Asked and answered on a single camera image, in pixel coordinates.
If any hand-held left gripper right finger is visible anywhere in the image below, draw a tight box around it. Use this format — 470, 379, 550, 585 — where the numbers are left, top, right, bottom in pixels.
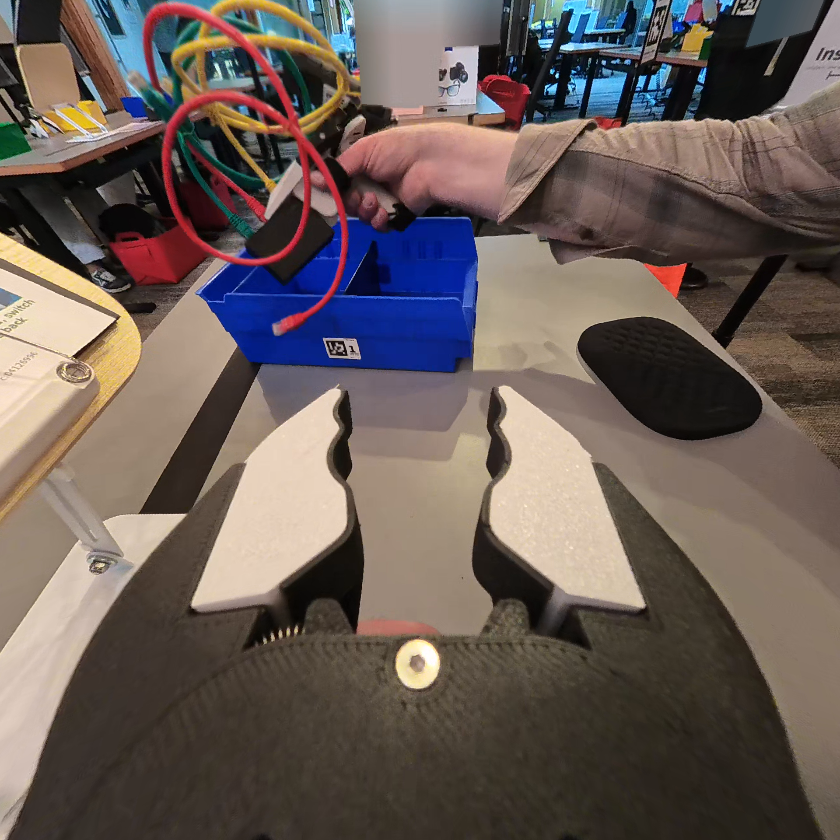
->
472, 386, 648, 634

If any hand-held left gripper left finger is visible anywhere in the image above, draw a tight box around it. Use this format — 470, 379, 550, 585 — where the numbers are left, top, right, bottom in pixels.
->
190, 387, 365, 634

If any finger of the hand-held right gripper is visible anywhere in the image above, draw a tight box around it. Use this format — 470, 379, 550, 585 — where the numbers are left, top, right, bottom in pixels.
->
303, 176, 339, 219
266, 161, 308, 206

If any green ethernet cable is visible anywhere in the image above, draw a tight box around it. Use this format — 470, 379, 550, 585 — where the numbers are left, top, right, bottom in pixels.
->
128, 16, 312, 238

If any blue plastic bin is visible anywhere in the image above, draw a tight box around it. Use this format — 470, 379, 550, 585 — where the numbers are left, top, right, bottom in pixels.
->
197, 217, 479, 374

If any red ethernet cable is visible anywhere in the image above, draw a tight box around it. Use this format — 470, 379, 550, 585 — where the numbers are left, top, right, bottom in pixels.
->
143, 2, 349, 337

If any yellow ethernet cable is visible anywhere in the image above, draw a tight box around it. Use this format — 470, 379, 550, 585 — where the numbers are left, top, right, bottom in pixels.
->
171, 0, 362, 191

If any black elbow rest pad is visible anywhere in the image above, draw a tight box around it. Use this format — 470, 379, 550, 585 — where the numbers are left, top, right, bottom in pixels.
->
576, 317, 763, 442

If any person's right forearm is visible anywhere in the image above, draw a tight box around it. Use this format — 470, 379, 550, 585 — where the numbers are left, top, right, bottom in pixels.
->
497, 82, 840, 265

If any person's right hand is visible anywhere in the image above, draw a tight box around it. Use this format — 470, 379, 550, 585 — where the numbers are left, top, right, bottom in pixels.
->
338, 123, 519, 232

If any white printed box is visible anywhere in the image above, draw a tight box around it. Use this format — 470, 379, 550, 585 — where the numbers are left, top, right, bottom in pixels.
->
438, 46, 480, 106

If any red fabric bag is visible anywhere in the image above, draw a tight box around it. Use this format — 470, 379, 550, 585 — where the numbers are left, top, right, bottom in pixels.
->
108, 220, 219, 286
479, 74, 531, 129

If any small yellow bin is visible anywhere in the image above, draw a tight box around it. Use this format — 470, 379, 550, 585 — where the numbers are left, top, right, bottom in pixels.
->
42, 98, 109, 135

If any wooden side table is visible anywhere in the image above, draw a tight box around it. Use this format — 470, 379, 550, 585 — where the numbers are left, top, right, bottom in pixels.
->
0, 118, 166, 191

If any wooden board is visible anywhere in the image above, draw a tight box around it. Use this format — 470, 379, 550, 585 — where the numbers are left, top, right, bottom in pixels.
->
0, 233, 143, 522

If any laminated instruction sheet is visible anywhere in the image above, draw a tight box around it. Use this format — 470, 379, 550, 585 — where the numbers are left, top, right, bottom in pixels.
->
0, 259, 120, 500

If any orange bag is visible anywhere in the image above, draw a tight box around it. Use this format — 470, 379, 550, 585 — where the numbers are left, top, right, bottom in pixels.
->
643, 262, 686, 299

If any printed marker sign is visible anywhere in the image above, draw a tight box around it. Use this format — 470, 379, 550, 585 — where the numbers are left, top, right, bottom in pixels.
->
640, 0, 677, 67

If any white banner sign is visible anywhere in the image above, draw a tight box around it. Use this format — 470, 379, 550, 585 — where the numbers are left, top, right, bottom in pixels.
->
781, 13, 840, 109

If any metal support bracket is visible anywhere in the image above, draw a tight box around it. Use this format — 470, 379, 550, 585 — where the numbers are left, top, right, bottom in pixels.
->
41, 462, 132, 575

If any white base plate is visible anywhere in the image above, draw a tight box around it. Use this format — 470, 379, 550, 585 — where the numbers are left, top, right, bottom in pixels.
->
0, 514, 198, 834

